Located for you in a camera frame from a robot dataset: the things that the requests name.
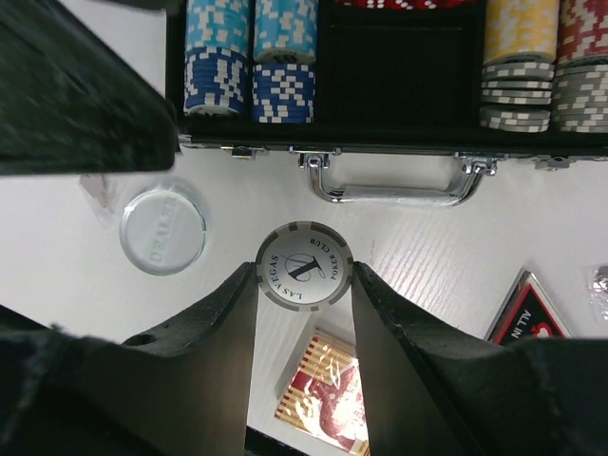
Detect clear dealer button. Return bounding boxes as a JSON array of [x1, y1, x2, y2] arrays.
[[119, 186, 207, 276]]

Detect grey chip stack upper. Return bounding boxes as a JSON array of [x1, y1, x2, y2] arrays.
[[551, 64, 608, 134]]

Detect grey chip stack lower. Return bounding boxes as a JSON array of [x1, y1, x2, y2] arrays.
[[479, 61, 555, 134]]

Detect triangular all in button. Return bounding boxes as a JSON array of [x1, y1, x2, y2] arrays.
[[485, 269, 572, 346]]

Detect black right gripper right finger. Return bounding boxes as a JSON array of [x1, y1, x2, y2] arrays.
[[351, 262, 607, 455]]

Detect light blue chip stack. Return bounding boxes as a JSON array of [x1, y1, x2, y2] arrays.
[[184, 0, 251, 56]]

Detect red chip stack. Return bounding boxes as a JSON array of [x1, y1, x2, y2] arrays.
[[557, 0, 607, 67]]

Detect dark blue chip stack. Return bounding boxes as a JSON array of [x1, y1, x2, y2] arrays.
[[183, 47, 249, 116], [251, 64, 315, 124]]

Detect black poker chip case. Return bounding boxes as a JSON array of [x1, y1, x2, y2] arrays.
[[178, 1, 607, 207]]

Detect keys in plastic bag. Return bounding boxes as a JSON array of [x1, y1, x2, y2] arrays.
[[585, 263, 608, 323]]

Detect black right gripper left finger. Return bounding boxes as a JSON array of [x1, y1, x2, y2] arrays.
[[1, 262, 257, 455]]

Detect grey chip stack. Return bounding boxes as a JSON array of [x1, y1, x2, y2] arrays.
[[551, 64, 608, 134], [479, 61, 555, 134]]

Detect red dice row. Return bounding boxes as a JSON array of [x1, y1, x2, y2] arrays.
[[334, 0, 477, 10]]

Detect red card deck box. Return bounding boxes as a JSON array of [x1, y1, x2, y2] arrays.
[[275, 329, 371, 455]]

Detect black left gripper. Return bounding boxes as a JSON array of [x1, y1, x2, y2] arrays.
[[1, 1, 179, 176]]

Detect yellow chip stack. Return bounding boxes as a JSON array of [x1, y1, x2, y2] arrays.
[[484, 0, 560, 65]]

